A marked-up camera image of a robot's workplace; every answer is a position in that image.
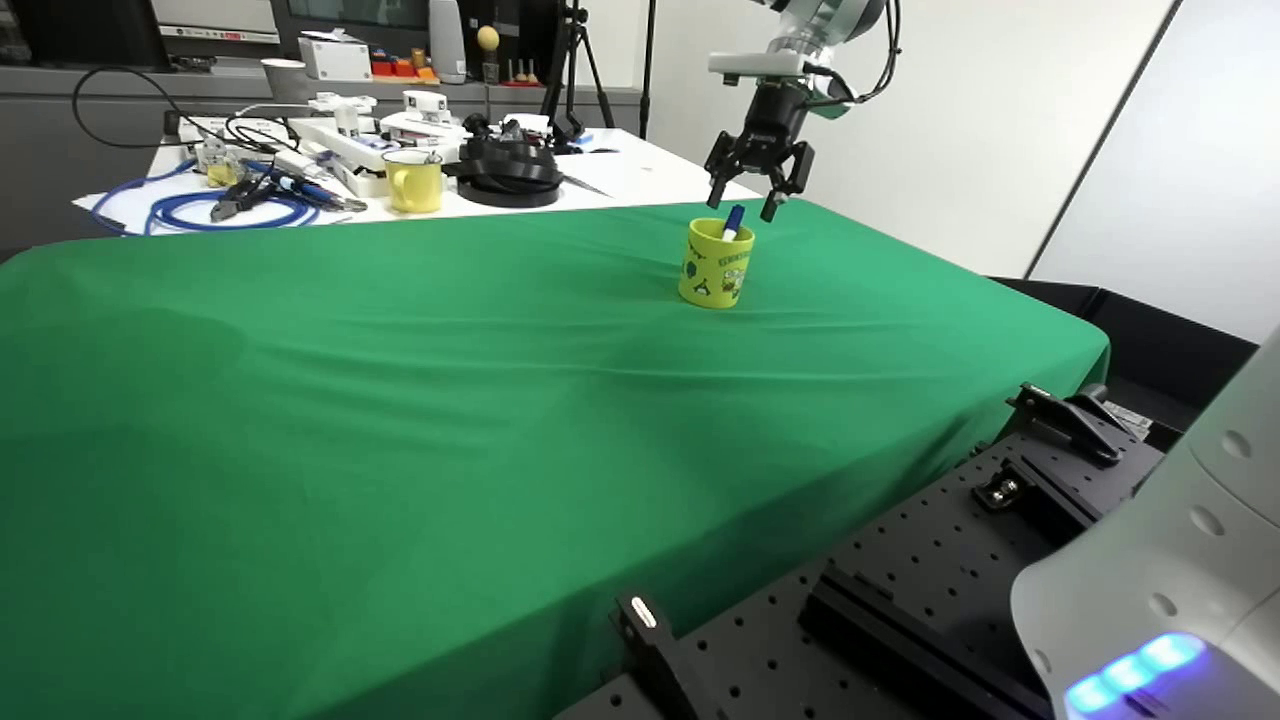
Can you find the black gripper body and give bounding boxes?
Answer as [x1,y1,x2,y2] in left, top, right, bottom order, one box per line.
[717,76,821,169]

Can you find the yellow cartoon print mug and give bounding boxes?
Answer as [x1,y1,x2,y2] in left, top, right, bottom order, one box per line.
[677,212,762,310]

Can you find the thin black pole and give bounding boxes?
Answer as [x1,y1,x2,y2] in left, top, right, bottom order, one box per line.
[635,0,662,140]

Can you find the yellow ball on stand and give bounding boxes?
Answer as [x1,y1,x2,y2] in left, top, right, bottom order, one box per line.
[472,20,505,82]

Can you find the white cylinder speaker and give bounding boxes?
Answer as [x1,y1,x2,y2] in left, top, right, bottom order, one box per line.
[430,0,472,82]

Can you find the small pale yellow cup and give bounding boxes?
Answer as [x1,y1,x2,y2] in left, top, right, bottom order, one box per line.
[380,142,450,215]

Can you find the slanted black pole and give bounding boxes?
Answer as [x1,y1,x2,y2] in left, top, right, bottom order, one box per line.
[1029,0,1190,280]

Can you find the small red items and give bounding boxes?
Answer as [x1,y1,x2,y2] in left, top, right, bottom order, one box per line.
[370,47,432,79]

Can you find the white device clutter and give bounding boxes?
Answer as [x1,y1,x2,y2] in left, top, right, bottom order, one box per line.
[171,86,472,204]

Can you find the white container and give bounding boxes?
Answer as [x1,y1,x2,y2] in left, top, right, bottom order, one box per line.
[291,27,376,86]

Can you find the green tablecloth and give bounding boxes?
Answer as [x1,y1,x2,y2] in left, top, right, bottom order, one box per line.
[0,197,1117,720]

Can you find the black perforated breadboard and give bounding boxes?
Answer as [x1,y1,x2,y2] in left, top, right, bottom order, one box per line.
[552,425,1178,720]

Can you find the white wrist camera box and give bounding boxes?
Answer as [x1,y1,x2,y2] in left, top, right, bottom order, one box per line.
[705,42,855,103]

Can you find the black camera tripod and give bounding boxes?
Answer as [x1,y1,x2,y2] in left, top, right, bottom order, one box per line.
[538,0,622,142]

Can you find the black clamp bracket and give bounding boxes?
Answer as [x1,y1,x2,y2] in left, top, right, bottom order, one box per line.
[1004,379,1157,473]

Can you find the small black camera mount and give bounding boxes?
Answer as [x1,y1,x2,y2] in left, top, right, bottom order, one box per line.
[611,593,705,720]

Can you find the blue coiled cable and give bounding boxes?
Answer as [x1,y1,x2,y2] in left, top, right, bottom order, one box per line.
[83,157,333,238]

